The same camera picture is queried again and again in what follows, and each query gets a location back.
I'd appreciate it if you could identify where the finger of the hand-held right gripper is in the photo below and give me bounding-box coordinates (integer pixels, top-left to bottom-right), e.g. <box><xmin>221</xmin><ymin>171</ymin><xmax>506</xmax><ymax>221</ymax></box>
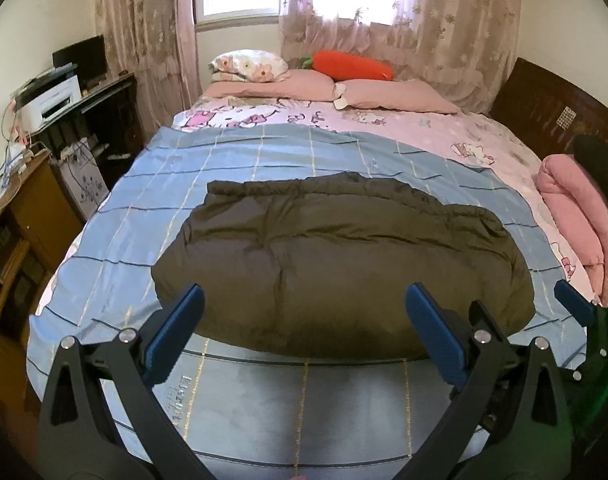
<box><xmin>554</xmin><ymin>280</ymin><xmax>597</xmax><ymax>383</ymax></box>

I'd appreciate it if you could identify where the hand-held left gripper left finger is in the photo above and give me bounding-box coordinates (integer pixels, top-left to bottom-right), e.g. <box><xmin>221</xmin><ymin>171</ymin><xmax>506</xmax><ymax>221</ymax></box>
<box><xmin>38</xmin><ymin>282</ymin><xmax>215</xmax><ymax>480</ymax></box>

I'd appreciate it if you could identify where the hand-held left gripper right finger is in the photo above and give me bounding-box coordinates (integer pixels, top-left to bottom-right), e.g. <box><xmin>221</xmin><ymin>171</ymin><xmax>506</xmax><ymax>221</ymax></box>
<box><xmin>389</xmin><ymin>282</ymin><xmax>574</xmax><ymax>480</ymax></box>

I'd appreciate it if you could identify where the olive hooded puffer jacket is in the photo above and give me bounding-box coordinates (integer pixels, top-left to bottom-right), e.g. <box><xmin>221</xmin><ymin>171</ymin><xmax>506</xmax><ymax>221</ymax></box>
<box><xmin>151</xmin><ymin>171</ymin><xmax>537</xmax><ymax>361</ymax></box>

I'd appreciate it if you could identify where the pink folded quilt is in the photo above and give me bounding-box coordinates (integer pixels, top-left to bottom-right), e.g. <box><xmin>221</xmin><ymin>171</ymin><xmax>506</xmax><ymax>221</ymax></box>
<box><xmin>536</xmin><ymin>154</ymin><xmax>608</xmax><ymax>311</ymax></box>

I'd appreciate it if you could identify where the dark cloth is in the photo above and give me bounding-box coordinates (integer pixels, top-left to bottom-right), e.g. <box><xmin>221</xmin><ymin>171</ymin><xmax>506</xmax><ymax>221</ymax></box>
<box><xmin>572</xmin><ymin>135</ymin><xmax>608</xmax><ymax>206</ymax></box>

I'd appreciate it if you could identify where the blue checked blanket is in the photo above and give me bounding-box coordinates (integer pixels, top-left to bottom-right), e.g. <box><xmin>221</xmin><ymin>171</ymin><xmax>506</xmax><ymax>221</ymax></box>
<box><xmin>26</xmin><ymin>122</ymin><xmax>599</xmax><ymax>480</ymax></box>

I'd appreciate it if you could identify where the white floral storage box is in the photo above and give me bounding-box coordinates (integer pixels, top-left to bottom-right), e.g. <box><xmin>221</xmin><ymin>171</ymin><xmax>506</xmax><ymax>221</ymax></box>
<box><xmin>51</xmin><ymin>135</ymin><xmax>110</xmax><ymax>221</ymax></box>

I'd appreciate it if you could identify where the brown wooden cabinet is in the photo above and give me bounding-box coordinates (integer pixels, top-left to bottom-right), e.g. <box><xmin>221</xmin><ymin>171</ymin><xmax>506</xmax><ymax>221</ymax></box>
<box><xmin>0</xmin><ymin>150</ymin><xmax>85</xmax><ymax>411</ymax></box>

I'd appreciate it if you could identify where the dark wooden headboard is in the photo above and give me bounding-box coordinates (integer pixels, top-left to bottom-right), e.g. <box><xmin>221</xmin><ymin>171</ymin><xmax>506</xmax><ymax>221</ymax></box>
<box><xmin>490</xmin><ymin>56</ymin><xmax>608</xmax><ymax>161</ymax></box>

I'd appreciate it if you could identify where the pink cartoon bedsheet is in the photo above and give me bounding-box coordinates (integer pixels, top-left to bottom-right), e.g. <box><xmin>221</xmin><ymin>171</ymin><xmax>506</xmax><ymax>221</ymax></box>
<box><xmin>173</xmin><ymin>95</ymin><xmax>597</xmax><ymax>301</ymax></box>

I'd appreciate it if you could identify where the black computer desk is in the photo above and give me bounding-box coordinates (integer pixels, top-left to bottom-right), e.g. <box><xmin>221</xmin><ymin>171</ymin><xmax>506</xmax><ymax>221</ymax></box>
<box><xmin>31</xmin><ymin>72</ymin><xmax>145</xmax><ymax>171</ymax></box>

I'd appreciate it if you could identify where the pink pillow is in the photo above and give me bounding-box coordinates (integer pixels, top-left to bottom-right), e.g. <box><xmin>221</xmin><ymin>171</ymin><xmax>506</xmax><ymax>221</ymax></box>
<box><xmin>204</xmin><ymin>69</ymin><xmax>337</xmax><ymax>103</ymax></box>
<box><xmin>334</xmin><ymin>78</ymin><xmax>462</xmax><ymax>115</ymax></box>

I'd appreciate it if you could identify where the white printer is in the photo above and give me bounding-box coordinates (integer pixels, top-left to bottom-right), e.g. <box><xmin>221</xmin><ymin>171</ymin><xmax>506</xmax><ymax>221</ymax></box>
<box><xmin>21</xmin><ymin>72</ymin><xmax>83</xmax><ymax>131</ymax></box>

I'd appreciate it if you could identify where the white floral pillow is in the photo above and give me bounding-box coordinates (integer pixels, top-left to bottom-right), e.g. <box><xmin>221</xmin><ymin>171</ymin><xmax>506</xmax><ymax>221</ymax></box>
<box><xmin>208</xmin><ymin>49</ymin><xmax>291</xmax><ymax>83</ymax></box>

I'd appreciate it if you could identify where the orange carrot plush pillow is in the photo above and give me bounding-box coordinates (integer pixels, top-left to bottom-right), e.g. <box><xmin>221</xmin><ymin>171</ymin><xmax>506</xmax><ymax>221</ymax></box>
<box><xmin>300</xmin><ymin>50</ymin><xmax>395</xmax><ymax>82</ymax></box>

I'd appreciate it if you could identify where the black monitor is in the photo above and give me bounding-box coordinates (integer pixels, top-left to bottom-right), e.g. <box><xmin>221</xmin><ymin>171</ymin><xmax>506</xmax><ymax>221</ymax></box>
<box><xmin>52</xmin><ymin>35</ymin><xmax>108</xmax><ymax>88</ymax></box>

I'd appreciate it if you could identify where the beige floral curtain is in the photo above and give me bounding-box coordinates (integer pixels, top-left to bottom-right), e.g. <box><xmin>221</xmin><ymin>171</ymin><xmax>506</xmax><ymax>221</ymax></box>
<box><xmin>93</xmin><ymin>0</ymin><xmax>202</xmax><ymax>133</ymax></box>

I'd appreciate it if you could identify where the sheer pink floral curtain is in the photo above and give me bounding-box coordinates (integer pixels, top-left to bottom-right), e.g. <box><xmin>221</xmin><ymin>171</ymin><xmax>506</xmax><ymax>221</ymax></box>
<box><xmin>279</xmin><ymin>0</ymin><xmax>522</xmax><ymax>113</ymax></box>

